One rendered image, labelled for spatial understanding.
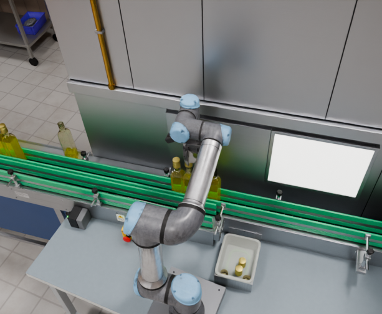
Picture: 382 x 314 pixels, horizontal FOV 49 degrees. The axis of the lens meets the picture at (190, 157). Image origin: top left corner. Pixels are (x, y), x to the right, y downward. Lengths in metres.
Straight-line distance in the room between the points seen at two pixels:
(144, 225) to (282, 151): 0.78
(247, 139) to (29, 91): 3.00
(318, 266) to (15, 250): 2.07
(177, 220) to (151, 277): 0.36
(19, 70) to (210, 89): 3.31
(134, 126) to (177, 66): 0.45
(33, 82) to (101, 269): 2.84
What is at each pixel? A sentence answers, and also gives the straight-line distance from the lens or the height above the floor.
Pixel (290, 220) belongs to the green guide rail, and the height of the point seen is 0.94.
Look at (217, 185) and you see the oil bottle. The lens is 1.89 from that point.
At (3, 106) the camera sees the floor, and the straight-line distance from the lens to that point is 4.39.
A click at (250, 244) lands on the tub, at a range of 2.04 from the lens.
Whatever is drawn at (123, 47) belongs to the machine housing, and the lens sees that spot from 1.77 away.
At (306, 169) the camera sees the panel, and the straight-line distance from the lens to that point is 1.94.
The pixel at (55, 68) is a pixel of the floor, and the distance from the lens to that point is 4.70.
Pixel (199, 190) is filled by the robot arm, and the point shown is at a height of 1.45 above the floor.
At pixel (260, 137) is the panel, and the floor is 1.27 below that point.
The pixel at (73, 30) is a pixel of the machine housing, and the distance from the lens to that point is 1.85.
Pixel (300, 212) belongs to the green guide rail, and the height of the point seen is 0.91.
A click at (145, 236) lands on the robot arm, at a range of 1.37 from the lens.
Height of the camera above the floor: 2.55
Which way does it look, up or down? 48 degrees down
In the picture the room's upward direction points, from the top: 3 degrees counter-clockwise
